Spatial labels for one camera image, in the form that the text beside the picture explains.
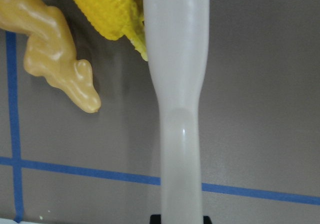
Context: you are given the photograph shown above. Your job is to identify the beige hand brush black bristles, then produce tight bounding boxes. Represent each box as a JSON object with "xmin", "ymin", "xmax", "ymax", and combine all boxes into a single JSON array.
[{"xmin": 143, "ymin": 0, "xmax": 210, "ymax": 224}]

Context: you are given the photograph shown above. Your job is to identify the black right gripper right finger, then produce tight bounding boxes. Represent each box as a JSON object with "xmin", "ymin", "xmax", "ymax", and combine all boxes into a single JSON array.
[{"xmin": 203, "ymin": 216, "xmax": 212, "ymax": 224}]

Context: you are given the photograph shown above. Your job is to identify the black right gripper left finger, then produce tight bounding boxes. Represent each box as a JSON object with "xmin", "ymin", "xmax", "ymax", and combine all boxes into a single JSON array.
[{"xmin": 149, "ymin": 214, "xmax": 162, "ymax": 224}]

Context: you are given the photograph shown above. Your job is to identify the tan toy ginger root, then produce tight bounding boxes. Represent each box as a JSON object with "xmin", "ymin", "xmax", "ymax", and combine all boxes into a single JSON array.
[{"xmin": 0, "ymin": 0, "xmax": 101, "ymax": 113}]

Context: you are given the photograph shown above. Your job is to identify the yellow toy corn cob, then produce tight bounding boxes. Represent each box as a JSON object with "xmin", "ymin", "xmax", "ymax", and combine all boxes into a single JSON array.
[{"xmin": 73, "ymin": 0, "xmax": 148, "ymax": 61}]

